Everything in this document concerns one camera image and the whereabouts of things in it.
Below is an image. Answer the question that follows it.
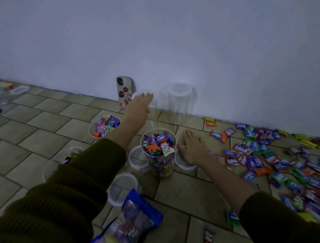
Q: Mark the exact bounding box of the smartphone with patterned case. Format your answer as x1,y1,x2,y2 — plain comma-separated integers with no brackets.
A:
116,76,136,110

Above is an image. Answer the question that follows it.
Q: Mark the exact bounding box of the clear jar with few candies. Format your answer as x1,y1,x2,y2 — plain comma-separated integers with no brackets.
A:
43,147,85,181

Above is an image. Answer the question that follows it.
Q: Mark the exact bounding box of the scattered pile of wrapped candies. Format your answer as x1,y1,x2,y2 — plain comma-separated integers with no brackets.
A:
209,123,320,224

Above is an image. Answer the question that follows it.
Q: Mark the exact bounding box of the dark purple candy wrapper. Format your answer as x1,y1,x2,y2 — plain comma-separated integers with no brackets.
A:
203,226,216,243

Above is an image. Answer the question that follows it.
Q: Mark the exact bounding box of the short empty clear plastic jar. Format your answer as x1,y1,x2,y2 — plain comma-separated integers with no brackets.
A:
131,89,158,111

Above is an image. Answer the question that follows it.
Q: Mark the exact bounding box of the clear jar full of candies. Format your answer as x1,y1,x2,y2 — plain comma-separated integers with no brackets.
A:
140,128,177,179

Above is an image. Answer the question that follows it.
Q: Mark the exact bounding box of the person's left hand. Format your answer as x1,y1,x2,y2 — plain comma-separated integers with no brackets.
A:
124,92,154,125

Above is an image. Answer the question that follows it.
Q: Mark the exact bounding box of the heap of wrapped candies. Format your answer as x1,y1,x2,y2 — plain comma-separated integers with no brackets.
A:
142,131,175,157
91,116,121,138
61,152,79,165

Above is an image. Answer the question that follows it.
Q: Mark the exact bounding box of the clear round jar lid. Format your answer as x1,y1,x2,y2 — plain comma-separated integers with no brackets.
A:
128,145,151,171
174,150,198,172
107,173,139,207

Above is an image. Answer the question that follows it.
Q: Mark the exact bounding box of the person's left forearm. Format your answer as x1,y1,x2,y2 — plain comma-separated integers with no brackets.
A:
0,118,145,243

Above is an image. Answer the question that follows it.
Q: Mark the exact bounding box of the person's right forearm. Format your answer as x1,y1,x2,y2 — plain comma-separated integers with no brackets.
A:
200,158,320,243

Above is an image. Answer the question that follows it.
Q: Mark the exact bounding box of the tall empty clear plastic jar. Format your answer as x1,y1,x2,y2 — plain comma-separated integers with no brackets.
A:
167,83,193,126

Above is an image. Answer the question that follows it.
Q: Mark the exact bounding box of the blue plastic candy bag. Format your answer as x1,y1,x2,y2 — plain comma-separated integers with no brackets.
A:
91,188,164,243

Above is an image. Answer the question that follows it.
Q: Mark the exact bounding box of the clear plastic container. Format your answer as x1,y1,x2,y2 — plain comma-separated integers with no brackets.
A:
0,81,14,107

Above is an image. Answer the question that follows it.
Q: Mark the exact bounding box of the green and blue candy wrapper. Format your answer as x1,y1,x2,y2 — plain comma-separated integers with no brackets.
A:
226,210,241,226

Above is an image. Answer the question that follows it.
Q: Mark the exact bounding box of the person's right hand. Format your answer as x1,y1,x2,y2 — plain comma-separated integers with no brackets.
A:
177,130,213,166

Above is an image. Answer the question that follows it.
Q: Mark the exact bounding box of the clear jar half-filled with candies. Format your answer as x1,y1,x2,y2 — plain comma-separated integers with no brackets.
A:
89,115,121,139

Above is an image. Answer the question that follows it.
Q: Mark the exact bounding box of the clear rectangular container lid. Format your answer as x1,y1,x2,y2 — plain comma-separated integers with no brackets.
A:
9,85,30,95

